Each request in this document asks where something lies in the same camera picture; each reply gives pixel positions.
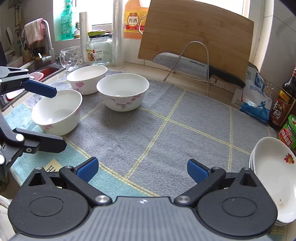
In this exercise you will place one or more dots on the green lid sauce jar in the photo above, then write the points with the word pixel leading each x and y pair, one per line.
pixel 287 134

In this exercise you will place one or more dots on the glass jar yellow lid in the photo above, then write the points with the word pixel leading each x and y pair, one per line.
pixel 99 48

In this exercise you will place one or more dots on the grey teal dish towel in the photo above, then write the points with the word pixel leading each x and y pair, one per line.
pixel 144 152

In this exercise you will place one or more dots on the black handled santoku knife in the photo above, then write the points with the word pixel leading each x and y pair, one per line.
pixel 195 68

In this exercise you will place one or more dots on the pink cloth on faucet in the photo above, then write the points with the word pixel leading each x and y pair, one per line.
pixel 34 31

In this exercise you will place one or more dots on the green dish soap bottle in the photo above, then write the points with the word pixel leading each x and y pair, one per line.
pixel 67 30

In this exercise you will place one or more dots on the bamboo cutting board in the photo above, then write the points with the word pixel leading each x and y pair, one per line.
pixel 201 31

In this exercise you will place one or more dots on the small potted plant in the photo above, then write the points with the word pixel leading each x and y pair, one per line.
pixel 77 31

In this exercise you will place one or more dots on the orange cooking wine jug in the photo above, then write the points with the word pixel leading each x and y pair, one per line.
pixel 134 11

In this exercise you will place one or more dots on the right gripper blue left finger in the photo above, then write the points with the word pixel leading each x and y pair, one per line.
pixel 88 169

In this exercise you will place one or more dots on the blue white salt bag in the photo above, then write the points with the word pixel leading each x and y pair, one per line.
pixel 252 99

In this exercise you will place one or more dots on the plastic wrap roll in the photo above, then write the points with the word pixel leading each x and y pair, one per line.
pixel 83 23
pixel 117 33

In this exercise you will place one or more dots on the metal sink faucet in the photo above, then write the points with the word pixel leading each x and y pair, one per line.
pixel 47 35

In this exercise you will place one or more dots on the white floral bowl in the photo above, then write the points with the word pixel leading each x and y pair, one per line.
pixel 58 115

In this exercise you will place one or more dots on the large stained white plate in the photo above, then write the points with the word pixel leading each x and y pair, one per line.
pixel 278 223

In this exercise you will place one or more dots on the dark vinegar bottle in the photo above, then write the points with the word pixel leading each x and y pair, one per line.
pixel 283 104

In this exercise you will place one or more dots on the clear glass mug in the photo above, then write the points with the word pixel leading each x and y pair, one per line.
pixel 70 58

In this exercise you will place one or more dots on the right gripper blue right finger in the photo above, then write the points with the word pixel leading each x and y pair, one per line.
pixel 197 171

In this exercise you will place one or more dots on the metal wire rack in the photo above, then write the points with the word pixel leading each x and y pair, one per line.
pixel 208 82

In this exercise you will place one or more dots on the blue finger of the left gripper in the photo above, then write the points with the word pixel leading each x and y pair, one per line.
pixel 39 88
pixel 35 141

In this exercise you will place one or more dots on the white fruit plate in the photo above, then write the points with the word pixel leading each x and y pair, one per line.
pixel 274 165

